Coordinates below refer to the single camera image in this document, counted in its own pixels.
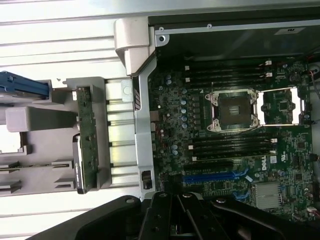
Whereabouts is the blue expansion slot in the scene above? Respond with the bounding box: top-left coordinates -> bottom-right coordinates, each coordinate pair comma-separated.
183,168 -> 250,186

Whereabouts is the silver chipset heat sink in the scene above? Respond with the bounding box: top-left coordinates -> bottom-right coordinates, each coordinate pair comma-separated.
254,183 -> 281,210

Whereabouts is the black open PC case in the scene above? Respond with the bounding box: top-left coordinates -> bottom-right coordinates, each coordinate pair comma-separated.
113,14 -> 320,226

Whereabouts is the CPU socket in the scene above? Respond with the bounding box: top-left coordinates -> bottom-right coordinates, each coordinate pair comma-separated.
204,89 -> 260,134

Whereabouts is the green motherboard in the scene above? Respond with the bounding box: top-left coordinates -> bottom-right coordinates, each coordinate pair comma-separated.
147,59 -> 316,223

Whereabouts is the grey parts rack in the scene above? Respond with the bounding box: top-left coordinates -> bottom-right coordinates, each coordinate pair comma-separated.
0,76 -> 111,198

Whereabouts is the green RAM stick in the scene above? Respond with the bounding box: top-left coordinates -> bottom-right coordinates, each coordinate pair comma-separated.
0,163 -> 73,172

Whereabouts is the metal socket cover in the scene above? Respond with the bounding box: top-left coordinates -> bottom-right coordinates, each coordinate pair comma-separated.
258,86 -> 308,126

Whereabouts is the silver hard disk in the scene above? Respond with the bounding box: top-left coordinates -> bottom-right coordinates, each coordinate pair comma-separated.
0,92 -> 43,102

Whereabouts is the blue disk caddy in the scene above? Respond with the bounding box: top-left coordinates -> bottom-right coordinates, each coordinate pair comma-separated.
0,71 -> 50,97

